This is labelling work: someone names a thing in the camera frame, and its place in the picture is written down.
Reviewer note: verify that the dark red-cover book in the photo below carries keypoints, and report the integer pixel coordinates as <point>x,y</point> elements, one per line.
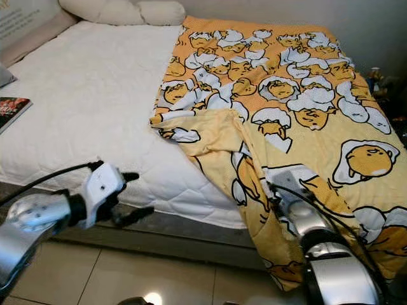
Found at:
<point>13,113</point>

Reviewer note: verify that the grey pillow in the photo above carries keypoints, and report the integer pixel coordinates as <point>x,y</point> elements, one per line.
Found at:
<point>6,76</point>

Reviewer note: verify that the yellow egg-print blanket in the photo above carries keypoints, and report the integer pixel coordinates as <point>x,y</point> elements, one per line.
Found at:
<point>292,127</point>

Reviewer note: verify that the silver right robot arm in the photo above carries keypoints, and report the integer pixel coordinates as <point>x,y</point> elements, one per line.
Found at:
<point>337,267</point>

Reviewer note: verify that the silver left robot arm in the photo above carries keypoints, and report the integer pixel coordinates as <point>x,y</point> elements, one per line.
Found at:
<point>32,235</point>

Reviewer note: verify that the grey bed base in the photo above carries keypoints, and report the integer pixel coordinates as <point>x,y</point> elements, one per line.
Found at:
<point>191,241</point>

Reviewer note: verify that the white quilted mattress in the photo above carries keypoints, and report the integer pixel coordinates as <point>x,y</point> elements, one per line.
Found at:
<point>95,108</point>

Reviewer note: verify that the black robot foot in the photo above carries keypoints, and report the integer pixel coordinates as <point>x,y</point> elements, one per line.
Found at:
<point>133,301</point>

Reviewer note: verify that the short cream pillow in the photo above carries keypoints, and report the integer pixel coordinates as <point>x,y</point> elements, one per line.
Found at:
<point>161,13</point>

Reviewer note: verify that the long cream bolster pillow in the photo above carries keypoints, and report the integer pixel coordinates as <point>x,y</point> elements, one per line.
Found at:
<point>102,10</point>

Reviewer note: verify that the grey printed headboard panel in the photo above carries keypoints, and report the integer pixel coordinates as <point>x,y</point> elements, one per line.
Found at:
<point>25,19</point>

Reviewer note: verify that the dark cluttered bedside table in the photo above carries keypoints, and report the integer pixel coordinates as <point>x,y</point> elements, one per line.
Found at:
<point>388,108</point>

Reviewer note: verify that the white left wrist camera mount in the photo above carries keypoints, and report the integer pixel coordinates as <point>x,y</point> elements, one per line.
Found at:
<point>102,190</point>

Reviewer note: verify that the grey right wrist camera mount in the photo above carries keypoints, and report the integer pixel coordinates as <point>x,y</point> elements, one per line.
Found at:
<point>286,184</point>

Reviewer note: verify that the beige padded bed frame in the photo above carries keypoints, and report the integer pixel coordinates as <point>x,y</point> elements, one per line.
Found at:
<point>44,38</point>

